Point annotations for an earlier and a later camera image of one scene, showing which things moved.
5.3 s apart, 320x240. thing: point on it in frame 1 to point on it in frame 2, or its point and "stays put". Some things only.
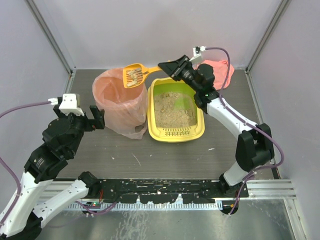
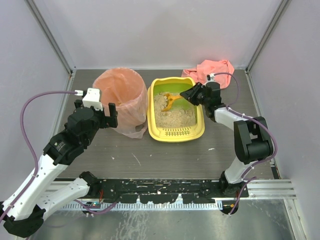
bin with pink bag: (125, 108) stays put
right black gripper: (179, 69) to (199, 91)
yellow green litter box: (173, 115) stays put
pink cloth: (220, 69) stays put
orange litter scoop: (133, 75) to (170, 100)
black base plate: (163, 190) stays put
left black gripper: (81, 117) to (107, 117)
